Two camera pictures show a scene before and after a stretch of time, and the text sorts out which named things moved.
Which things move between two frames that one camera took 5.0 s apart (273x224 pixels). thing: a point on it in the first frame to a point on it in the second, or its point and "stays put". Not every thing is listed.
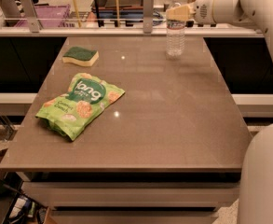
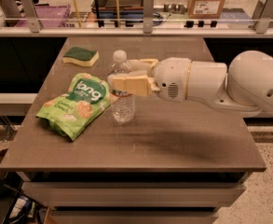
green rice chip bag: x=73 y=113 stays put
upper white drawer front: x=135 y=193 stays put
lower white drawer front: x=135 y=217 stays put
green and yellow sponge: x=81 y=56 stays put
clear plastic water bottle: x=175 y=32 to x=123 y=105
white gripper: x=203 y=12 to x=171 y=77
